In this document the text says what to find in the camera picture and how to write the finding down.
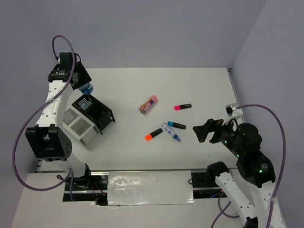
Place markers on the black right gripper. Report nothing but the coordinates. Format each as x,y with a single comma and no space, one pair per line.
201,130

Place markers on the blue slime jar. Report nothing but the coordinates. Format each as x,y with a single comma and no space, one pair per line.
85,105
86,89

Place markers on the pink highlighter marker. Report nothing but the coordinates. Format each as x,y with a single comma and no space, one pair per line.
183,106

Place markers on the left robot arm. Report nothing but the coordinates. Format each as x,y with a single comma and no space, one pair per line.
47,138

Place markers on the silver taped front panel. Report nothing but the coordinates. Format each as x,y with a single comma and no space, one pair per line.
149,188

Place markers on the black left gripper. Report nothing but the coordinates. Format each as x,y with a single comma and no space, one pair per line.
85,77

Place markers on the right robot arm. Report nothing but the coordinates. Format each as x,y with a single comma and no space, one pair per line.
253,166

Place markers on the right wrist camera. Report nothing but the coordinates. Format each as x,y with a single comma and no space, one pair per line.
233,113

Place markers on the clear glue bottle blue cap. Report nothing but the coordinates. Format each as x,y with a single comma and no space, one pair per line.
170,131

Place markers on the orange highlighter marker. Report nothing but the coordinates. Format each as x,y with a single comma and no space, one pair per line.
153,134

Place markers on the black slotted organizer box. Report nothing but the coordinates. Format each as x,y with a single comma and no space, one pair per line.
98,113

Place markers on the blue highlighter marker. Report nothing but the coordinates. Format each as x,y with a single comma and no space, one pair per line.
176,125

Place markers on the pink capped crayon tube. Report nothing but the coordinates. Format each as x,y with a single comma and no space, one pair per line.
147,106

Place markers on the white slotted organizer box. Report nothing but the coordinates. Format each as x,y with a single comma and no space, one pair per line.
79,126

